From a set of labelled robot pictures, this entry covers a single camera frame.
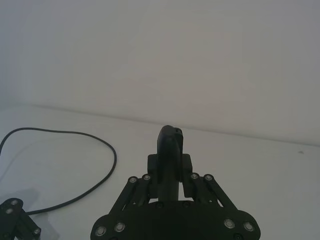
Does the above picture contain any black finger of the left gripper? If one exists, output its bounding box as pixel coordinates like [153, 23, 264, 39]
[0, 196, 43, 240]

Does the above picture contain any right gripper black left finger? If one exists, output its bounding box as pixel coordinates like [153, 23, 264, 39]
[106, 153, 160, 217]

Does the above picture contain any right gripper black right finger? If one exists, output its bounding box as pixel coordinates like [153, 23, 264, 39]
[182, 153, 240, 214]

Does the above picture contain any white table cloth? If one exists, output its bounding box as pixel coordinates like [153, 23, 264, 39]
[0, 103, 320, 240]

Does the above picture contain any white curtain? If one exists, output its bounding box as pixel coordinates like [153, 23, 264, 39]
[0, 0, 320, 147]

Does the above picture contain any black cable with plugs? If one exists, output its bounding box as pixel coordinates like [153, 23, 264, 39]
[0, 127, 118, 215]

